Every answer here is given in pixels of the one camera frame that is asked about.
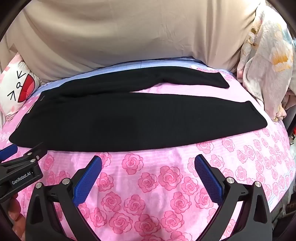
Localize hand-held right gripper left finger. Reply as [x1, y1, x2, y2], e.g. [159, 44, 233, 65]
[25, 155, 103, 241]

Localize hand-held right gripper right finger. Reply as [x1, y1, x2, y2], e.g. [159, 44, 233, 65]
[194, 154, 273, 241]

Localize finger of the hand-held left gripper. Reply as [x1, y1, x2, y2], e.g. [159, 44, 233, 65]
[20, 142, 48, 164]
[0, 144, 18, 161]

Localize black pants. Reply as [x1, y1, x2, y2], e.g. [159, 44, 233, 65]
[9, 66, 268, 153]

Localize person's left hand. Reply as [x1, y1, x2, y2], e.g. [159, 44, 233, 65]
[7, 195, 27, 241]

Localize pink rose bedsheet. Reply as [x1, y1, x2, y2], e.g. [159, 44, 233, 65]
[0, 59, 296, 241]

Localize white cartoon face pillow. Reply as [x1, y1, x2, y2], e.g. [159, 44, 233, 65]
[0, 53, 43, 118]

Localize pale floral blanket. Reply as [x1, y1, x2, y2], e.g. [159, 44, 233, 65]
[236, 8, 296, 122]

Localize beige cloth headboard cover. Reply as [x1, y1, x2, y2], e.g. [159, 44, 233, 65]
[0, 0, 273, 83]

